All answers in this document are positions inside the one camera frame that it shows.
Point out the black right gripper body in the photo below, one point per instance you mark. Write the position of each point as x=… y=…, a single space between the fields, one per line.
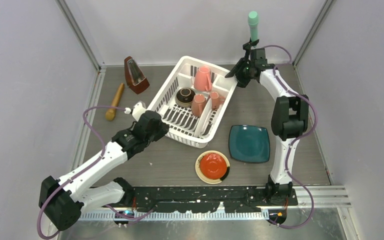
x=243 y=77

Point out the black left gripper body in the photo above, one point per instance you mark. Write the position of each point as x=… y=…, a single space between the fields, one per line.
x=161 y=131

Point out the large pink mug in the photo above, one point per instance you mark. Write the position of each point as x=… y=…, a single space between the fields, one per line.
x=202 y=80

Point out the small pink cup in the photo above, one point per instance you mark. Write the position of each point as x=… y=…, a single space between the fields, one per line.
x=216 y=100

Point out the white plastic dish rack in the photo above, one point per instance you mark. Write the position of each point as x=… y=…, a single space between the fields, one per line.
x=181 y=121

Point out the black patterned ceramic bowl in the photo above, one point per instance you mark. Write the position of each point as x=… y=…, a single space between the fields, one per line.
x=184 y=97

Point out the white round plate with lettering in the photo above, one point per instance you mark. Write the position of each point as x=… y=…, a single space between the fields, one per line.
x=203 y=119

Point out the teal square plate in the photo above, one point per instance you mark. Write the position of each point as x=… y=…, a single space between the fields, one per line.
x=249 y=144

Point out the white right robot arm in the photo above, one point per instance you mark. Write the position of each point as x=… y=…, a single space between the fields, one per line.
x=289 y=121

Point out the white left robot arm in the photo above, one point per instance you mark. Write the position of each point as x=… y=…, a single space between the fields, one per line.
x=65 y=199

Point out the black microphone stand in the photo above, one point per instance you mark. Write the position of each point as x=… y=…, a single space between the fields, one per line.
x=250 y=49

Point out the wooden pestle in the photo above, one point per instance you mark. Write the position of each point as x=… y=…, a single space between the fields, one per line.
x=111 y=112

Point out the brown wooden metronome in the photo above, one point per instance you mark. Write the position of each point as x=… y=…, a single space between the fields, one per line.
x=134 y=76

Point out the mint green microphone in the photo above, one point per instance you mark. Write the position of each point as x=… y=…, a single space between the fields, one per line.
x=253 y=21

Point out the red and cream saucer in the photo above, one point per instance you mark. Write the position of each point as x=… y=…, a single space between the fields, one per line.
x=212 y=167

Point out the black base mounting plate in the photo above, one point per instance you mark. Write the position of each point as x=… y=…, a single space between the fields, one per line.
x=203 y=199

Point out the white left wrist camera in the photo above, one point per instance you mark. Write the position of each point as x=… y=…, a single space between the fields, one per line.
x=136 y=111

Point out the slotted white cable duct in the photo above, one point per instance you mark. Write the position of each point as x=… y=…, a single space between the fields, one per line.
x=218 y=215

